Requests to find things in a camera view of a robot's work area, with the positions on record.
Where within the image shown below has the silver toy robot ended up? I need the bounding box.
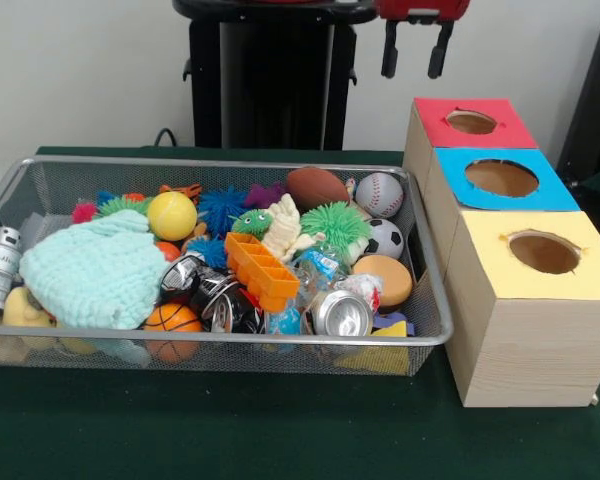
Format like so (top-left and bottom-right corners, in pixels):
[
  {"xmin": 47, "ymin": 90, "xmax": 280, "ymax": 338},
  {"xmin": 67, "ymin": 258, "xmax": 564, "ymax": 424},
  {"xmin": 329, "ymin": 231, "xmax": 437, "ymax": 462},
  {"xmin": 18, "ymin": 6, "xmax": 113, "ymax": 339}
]
[{"xmin": 0, "ymin": 225, "xmax": 24, "ymax": 311}]

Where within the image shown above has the brown toy football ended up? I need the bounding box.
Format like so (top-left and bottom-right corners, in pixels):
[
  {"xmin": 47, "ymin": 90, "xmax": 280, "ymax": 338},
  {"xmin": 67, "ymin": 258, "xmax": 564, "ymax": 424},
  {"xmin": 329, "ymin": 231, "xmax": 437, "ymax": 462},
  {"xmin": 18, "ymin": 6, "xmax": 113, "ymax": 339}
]
[{"xmin": 285, "ymin": 166, "xmax": 351, "ymax": 214}]

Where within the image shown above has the yellow ball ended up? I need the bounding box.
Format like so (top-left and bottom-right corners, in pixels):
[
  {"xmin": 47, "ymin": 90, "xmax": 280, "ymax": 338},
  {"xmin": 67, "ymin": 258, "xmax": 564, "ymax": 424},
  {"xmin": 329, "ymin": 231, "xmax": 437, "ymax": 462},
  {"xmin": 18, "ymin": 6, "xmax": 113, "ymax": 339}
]
[{"xmin": 146, "ymin": 191, "xmax": 199, "ymax": 242}]

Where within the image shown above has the green spiky ball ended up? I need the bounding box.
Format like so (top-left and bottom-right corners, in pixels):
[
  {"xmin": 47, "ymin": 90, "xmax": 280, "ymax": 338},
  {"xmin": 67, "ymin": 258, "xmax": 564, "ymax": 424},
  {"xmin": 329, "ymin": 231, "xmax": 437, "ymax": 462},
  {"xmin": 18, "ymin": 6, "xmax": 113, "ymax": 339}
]
[{"xmin": 299, "ymin": 201, "xmax": 374, "ymax": 264}]

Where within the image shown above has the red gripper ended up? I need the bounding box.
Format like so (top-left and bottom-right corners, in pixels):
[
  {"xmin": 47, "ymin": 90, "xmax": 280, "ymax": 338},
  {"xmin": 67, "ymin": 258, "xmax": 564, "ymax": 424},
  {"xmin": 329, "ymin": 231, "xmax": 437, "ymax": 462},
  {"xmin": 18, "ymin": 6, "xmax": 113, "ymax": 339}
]
[{"xmin": 374, "ymin": 0, "xmax": 476, "ymax": 80}]

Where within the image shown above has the black and white soccer ball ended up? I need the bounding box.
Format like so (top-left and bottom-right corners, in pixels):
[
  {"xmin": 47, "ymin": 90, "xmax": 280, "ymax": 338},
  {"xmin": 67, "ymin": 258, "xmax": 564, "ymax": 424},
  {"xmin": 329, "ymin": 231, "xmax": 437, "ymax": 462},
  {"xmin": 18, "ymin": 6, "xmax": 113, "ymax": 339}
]
[{"xmin": 364, "ymin": 218, "xmax": 405, "ymax": 261}]

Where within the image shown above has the white baseball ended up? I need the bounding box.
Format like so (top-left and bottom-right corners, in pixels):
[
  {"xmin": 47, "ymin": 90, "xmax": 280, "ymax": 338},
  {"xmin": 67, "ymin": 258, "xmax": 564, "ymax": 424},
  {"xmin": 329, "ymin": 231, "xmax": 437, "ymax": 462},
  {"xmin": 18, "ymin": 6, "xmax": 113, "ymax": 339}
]
[{"xmin": 354, "ymin": 172, "xmax": 405, "ymax": 220}]

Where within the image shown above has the mint knitted cloth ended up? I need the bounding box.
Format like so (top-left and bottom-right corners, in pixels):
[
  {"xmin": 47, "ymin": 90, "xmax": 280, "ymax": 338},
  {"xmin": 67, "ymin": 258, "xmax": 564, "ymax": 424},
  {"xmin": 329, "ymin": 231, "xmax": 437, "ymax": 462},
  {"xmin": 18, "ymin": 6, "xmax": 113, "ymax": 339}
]
[{"xmin": 18, "ymin": 208, "xmax": 174, "ymax": 331}]

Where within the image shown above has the wooden box with three holes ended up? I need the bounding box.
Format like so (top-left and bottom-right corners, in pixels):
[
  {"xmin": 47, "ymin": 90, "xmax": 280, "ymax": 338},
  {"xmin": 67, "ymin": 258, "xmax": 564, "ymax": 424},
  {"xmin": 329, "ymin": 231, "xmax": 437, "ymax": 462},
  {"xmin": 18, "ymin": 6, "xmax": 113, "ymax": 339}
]
[{"xmin": 402, "ymin": 96, "xmax": 600, "ymax": 409}]

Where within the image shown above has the orange toy basketball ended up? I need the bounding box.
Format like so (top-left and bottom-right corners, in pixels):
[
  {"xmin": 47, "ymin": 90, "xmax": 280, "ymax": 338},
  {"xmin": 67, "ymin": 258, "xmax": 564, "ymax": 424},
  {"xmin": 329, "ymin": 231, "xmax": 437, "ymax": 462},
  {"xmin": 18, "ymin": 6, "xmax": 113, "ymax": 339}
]
[{"xmin": 143, "ymin": 302, "xmax": 204, "ymax": 364}]

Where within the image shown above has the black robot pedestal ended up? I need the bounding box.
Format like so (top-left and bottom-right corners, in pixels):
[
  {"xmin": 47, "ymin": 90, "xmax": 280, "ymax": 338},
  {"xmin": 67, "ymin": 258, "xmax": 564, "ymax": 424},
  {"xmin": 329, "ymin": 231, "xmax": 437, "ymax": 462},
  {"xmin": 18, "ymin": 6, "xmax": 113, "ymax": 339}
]
[{"xmin": 172, "ymin": 0, "xmax": 383, "ymax": 150}]

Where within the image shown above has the white red wrapper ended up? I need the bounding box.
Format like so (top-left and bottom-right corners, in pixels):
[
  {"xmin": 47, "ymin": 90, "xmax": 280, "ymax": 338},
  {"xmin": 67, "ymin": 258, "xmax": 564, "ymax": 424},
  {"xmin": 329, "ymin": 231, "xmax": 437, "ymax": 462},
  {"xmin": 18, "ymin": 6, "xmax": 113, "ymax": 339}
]
[{"xmin": 335, "ymin": 273, "xmax": 384, "ymax": 306}]

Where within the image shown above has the orange ice cube tray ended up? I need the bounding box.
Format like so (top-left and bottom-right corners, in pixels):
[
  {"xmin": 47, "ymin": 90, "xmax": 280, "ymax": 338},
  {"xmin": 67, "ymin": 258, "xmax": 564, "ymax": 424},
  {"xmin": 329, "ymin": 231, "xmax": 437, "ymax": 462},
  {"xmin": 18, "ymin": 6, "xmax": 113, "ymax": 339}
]
[{"xmin": 223, "ymin": 231, "xmax": 301, "ymax": 314}]

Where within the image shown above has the tan round sponge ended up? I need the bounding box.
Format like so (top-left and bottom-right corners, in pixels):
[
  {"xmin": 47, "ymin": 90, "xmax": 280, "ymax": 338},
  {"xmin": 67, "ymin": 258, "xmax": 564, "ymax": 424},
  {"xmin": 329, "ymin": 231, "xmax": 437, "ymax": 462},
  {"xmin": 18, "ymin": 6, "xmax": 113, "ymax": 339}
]
[{"xmin": 352, "ymin": 253, "xmax": 414, "ymax": 306}]

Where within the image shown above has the black cable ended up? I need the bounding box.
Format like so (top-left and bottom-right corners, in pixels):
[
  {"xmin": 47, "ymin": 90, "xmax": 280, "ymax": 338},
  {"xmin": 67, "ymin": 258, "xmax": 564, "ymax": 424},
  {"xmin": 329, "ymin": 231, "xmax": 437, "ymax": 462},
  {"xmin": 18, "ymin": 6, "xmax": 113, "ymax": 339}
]
[{"xmin": 153, "ymin": 127, "xmax": 181, "ymax": 148}]

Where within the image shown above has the wire mesh bin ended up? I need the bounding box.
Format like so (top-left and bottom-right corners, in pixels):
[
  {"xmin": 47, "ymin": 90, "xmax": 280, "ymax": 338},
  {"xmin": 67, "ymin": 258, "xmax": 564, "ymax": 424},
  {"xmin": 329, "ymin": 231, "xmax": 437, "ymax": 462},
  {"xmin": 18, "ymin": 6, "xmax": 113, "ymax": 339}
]
[{"xmin": 0, "ymin": 154, "xmax": 455, "ymax": 377}]

